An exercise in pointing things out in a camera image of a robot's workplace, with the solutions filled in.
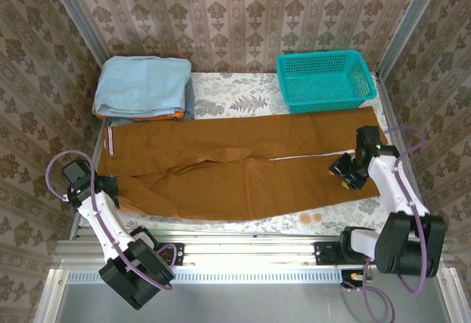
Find brown trousers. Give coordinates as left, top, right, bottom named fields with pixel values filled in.
left=96, top=106, right=389, bottom=223

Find orange folded trousers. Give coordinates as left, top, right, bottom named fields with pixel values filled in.
left=96, top=110, right=185, bottom=121

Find light blue folded trousers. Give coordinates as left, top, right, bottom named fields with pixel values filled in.
left=93, top=56, right=192, bottom=118

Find grey-blue folded trousers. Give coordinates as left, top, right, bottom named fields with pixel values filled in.
left=106, top=76, right=196, bottom=127

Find teal plastic basket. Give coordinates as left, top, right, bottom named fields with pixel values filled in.
left=275, top=49, right=378, bottom=114

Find black connector box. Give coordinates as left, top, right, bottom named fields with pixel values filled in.
left=340, top=269, right=371, bottom=289

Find floral tablecloth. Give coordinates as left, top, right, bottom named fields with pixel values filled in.
left=93, top=71, right=392, bottom=236

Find aluminium table side rail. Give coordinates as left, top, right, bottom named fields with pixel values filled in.
left=375, top=75, right=424, bottom=201
left=68, top=116, right=111, bottom=240

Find white slotted cable duct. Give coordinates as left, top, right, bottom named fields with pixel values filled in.
left=65, top=269, right=345, bottom=284

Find grey metal base plate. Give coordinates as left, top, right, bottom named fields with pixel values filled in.
left=35, top=267, right=471, bottom=323

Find aluminium upright frame post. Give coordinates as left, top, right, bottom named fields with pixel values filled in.
left=374, top=0, right=448, bottom=81
left=43, top=0, right=110, bottom=69

